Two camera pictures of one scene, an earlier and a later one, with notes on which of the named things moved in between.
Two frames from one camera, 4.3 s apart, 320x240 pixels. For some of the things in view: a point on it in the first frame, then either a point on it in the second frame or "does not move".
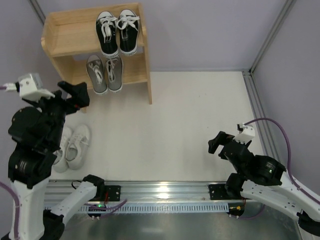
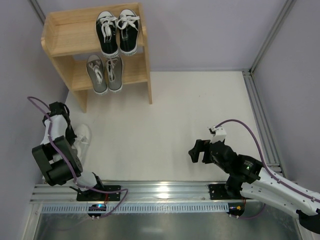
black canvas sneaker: (106, 27) does not move
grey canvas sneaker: (114, 69) does not move
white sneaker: (77, 146) does not move
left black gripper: (68, 100) to (57, 109)
